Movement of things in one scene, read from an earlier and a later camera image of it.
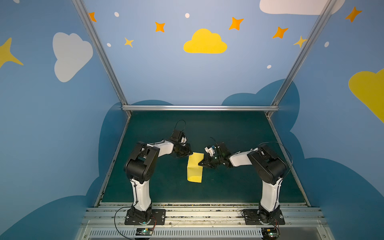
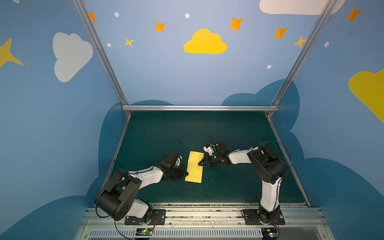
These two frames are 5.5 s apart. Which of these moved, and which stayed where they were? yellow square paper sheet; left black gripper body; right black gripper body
Moved: left black gripper body
Stayed: right black gripper body; yellow square paper sheet
